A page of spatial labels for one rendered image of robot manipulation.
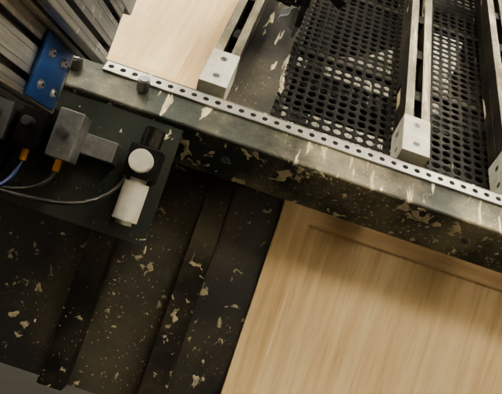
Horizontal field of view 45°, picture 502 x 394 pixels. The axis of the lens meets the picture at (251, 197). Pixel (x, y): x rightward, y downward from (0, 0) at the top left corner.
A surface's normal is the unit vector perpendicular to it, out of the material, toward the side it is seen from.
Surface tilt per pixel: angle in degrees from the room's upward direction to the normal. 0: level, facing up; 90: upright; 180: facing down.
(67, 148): 90
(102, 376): 90
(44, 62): 90
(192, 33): 50
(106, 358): 90
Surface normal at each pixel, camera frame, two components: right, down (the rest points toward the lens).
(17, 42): 0.95, 0.32
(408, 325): 0.04, -0.07
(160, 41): 0.24, -0.65
